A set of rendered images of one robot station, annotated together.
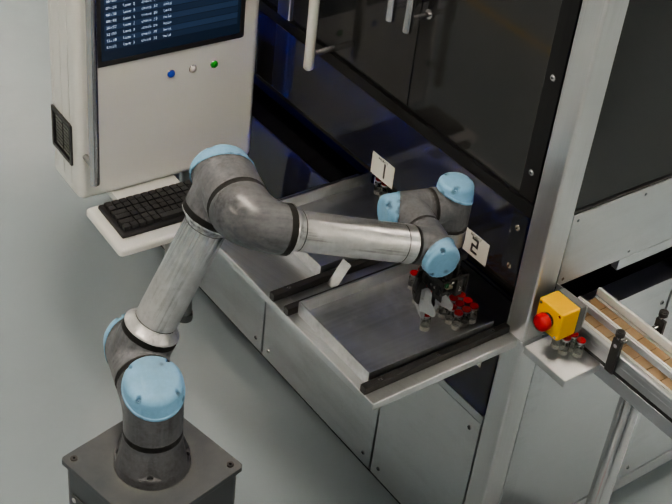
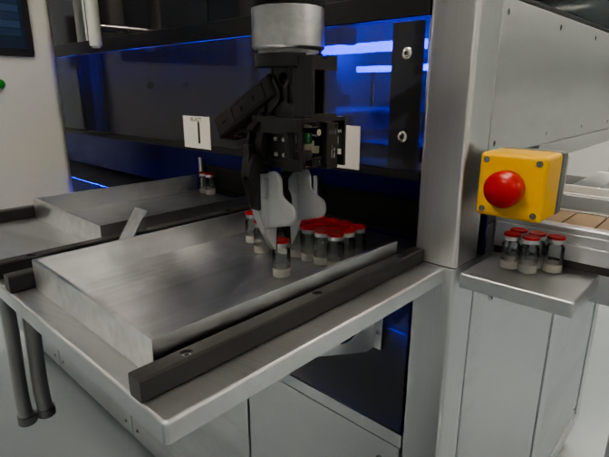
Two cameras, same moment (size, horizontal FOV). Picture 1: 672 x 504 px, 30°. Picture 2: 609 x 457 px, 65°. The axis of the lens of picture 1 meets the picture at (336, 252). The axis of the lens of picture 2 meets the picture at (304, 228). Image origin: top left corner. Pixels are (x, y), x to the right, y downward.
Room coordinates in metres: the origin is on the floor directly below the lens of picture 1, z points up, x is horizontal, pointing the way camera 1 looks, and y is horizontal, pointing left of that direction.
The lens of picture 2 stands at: (1.57, -0.17, 1.10)
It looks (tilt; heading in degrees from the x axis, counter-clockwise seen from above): 16 degrees down; 353
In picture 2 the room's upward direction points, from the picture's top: straight up
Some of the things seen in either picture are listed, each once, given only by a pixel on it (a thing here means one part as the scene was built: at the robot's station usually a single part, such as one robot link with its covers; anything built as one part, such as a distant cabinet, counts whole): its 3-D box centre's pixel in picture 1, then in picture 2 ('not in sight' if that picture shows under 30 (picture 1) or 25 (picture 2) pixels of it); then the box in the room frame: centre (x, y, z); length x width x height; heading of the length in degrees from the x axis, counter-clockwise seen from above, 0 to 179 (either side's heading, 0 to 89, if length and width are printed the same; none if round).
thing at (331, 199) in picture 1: (347, 221); (159, 203); (2.45, -0.02, 0.90); 0.34 x 0.26 x 0.04; 130
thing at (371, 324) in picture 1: (395, 317); (226, 263); (2.12, -0.15, 0.90); 0.34 x 0.26 x 0.04; 129
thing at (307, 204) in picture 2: (443, 301); (305, 207); (2.11, -0.24, 0.97); 0.06 x 0.03 x 0.09; 39
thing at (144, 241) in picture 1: (176, 201); not in sight; (2.60, 0.42, 0.79); 0.45 x 0.28 x 0.03; 128
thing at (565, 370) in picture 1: (566, 355); (532, 277); (2.09, -0.53, 0.87); 0.14 x 0.13 x 0.02; 130
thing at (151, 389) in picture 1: (152, 398); not in sight; (1.72, 0.31, 0.96); 0.13 x 0.12 x 0.14; 24
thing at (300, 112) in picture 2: (443, 266); (294, 114); (2.09, -0.23, 1.07); 0.09 x 0.08 x 0.12; 39
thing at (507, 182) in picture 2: (544, 321); (505, 189); (2.05, -0.45, 1.00); 0.04 x 0.04 x 0.04; 40
